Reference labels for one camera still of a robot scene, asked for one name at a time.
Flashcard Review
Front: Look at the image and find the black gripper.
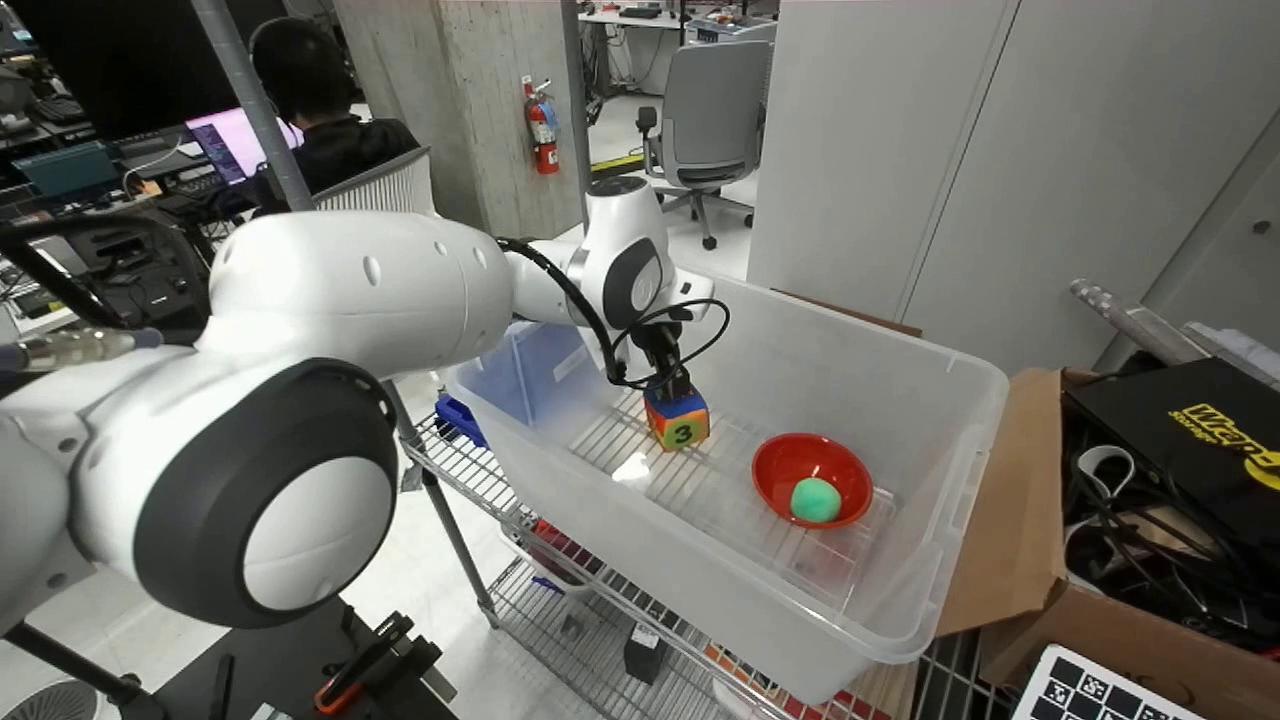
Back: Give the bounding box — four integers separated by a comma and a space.
638, 321, 691, 400

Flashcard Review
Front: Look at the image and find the green ball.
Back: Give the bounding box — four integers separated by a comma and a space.
788, 478, 843, 524

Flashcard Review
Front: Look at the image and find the red fire extinguisher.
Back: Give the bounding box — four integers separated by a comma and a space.
519, 77, 561, 178

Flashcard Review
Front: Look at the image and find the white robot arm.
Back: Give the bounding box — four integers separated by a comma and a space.
0, 178, 677, 630

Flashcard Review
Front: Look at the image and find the grey office chair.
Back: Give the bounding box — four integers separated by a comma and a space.
638, 41, 773, 254

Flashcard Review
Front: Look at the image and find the brown cardboard box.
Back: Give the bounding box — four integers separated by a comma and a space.
937, 368, 1280, 720

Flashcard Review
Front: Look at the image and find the black box with yellow logo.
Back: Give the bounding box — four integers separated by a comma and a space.
1070, 362, 1280, 564

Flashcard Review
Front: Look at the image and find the metal wire shelf cart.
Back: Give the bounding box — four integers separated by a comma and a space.
416, 412, 1012, 720

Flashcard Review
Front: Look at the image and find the colourful toy cube box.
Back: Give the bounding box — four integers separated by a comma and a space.
645, 391, 711, 453

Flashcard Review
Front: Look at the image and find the black white marker board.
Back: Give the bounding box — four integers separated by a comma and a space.
1012, 643, 1203, 720

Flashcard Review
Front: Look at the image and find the grey metal frame pole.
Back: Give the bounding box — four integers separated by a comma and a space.
188, 0, 318, 212

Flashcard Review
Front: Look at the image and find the clear plastic storage bin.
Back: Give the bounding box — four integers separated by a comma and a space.
487, 285, 1008, 704

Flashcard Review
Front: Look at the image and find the red plastic bowl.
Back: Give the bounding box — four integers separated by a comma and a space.
754, 431, 874, 529

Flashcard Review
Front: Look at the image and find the blue plastic bin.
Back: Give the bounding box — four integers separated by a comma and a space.
431, 326, 606, 449

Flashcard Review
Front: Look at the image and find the person in black shirt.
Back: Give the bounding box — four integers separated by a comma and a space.
249, 15, 420, 194

